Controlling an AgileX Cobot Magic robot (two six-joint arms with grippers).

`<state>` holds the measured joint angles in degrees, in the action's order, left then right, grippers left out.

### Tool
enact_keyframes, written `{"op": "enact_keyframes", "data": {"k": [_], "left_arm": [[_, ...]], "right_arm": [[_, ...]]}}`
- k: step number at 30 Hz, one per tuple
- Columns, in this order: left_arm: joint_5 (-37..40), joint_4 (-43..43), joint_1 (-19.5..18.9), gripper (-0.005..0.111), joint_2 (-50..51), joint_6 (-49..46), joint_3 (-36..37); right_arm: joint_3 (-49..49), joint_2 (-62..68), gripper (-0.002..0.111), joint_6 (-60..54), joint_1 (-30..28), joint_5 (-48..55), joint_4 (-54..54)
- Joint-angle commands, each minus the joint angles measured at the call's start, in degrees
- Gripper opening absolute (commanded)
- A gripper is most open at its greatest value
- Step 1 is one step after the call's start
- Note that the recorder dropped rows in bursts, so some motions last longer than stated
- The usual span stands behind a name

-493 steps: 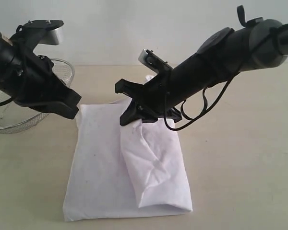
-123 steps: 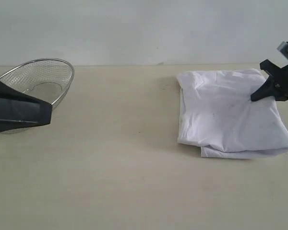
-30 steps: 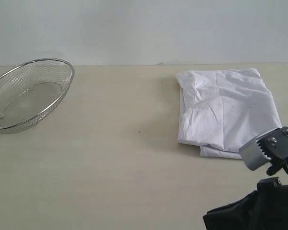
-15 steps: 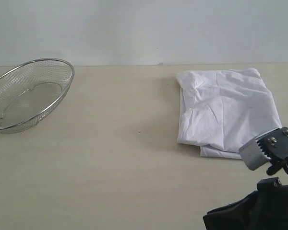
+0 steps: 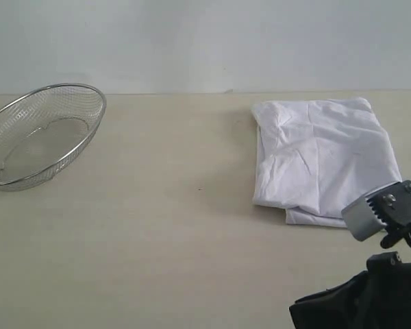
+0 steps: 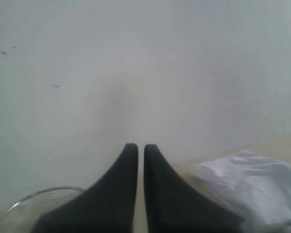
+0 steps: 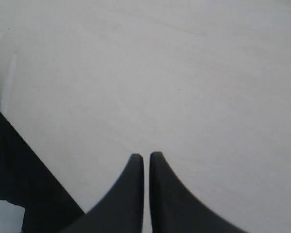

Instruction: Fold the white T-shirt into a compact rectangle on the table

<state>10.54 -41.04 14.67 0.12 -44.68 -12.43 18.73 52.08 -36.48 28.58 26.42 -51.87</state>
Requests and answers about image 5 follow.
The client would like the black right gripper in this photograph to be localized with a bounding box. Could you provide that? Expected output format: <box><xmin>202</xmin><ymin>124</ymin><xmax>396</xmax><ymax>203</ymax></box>
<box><xmin>289</xmin><ymin>252</ymin><xmax>411</xmax><ymax>328</ymax></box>

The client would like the white t-shirt red lettering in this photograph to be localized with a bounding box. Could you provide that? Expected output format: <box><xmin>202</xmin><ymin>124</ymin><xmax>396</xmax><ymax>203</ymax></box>
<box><xmin>251</xmin><ymin>97</ymin><xmax>401</xmax><ymax>228</ymax></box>

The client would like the round metal mesh basket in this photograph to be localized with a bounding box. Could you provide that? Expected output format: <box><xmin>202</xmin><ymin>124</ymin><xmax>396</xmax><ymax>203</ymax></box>
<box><xmin>0</xmin><ymin>83</ymin><xmax>107</xmax><ymax>191</ymax></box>

